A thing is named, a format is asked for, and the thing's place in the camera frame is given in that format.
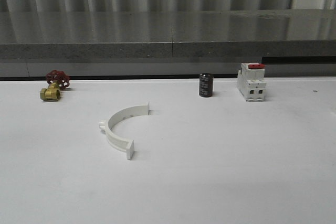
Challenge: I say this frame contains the white half pipe clamp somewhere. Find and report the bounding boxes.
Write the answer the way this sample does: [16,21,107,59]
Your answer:
[98,101,151,161]

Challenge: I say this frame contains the black cylindrical capacitor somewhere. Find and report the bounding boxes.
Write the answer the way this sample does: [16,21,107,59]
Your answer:
[199,73,214,98]

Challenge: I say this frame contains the brass valve red handwheel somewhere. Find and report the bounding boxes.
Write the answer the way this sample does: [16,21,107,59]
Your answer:
[40,70,70,101]

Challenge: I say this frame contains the grey stone countertop ledge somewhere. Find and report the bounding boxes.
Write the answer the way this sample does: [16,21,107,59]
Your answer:
[1,9,335,64]

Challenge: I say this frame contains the white circuit breaker red switch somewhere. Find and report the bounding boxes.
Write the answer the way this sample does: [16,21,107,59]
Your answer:
[237,63,266,102]

